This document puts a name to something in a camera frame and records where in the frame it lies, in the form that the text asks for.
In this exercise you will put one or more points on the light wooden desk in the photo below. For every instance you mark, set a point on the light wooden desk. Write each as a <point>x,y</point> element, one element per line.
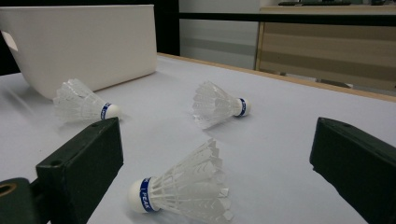
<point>327,46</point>

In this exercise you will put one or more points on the white shuttlecock with blue band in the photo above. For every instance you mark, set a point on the white shuttlecock with blue band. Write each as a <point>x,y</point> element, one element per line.
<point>81,104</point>
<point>186,193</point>
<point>214,104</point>

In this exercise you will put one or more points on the black horizontal frame bar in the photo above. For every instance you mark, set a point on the black horizontal frame bar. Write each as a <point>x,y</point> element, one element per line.
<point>280,18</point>

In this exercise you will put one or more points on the white cabinet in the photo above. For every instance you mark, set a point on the white cabinet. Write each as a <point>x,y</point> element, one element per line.
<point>218,40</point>

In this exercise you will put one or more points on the black keyboard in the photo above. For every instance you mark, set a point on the black keyboard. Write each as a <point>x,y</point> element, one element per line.
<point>311,3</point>

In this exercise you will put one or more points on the white plastic storage bin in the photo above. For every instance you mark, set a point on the white plastic storage bin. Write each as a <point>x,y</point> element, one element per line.
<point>93,46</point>

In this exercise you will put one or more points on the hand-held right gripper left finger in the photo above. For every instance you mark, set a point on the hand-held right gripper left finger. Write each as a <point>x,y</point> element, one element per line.
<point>84,168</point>

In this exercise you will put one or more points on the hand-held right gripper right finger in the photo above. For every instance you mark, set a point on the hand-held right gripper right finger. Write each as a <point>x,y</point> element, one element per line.
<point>358,168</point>

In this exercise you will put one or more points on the white table cover sheet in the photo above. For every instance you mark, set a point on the white table cover sheet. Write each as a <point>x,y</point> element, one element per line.
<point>280,130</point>

